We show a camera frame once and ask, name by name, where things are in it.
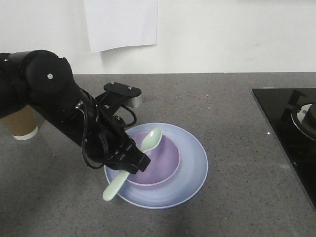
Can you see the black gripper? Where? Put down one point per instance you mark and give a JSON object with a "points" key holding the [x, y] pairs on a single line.
{"points": [[104, 140]]}

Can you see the pale green plastic spoon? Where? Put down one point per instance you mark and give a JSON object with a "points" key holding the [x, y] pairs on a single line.
{"points": [[150, 142]]}

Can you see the purple plastic bowl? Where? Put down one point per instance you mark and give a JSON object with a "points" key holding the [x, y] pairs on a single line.
{"points": [[165, 160]]}

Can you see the brown paper cup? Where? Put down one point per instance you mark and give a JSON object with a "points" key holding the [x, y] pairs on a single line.
{"points": [[22, 124]]}

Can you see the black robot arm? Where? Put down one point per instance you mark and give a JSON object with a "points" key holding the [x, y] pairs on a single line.
{"points": [[45, 82]]}

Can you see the light blue plate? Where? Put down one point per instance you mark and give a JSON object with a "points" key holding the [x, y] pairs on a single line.
{"points": [[187, 180]]}

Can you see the white paper sheet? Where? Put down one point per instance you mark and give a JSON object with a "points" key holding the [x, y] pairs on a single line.
{"points": [[121, 23]]}

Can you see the black gas stove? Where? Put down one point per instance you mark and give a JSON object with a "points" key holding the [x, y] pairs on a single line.
{"points": [[291, 112]]}

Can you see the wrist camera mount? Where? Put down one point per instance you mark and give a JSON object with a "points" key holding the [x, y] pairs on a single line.
{"points": [[120, 94]]}

